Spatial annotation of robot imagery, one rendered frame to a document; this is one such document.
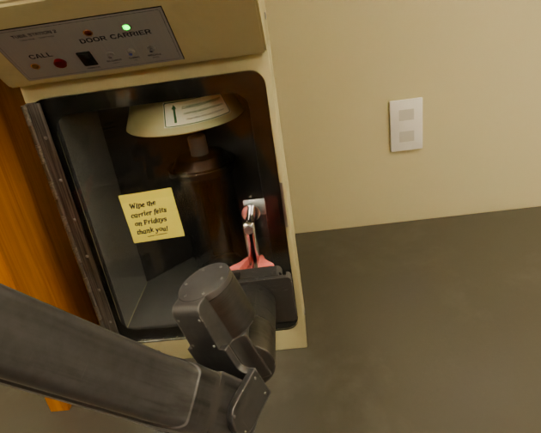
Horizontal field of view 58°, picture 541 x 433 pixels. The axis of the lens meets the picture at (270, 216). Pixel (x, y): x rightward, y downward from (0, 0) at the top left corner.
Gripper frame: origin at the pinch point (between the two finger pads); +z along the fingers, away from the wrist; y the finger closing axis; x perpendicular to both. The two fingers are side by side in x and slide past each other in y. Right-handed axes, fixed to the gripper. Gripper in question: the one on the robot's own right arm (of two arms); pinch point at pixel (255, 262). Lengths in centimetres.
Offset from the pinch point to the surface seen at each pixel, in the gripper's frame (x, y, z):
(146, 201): -9.3, 14.0, 4.3
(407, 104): -5, -32, 48
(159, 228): -4.8, 13.3, 4.2
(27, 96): -25.2, 25.9, 5.7
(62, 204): -10.3, 25.8, 4.3
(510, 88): -6, -53, 48
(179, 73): -25.3, 5.8, 5.7
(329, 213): 19, -13, 48
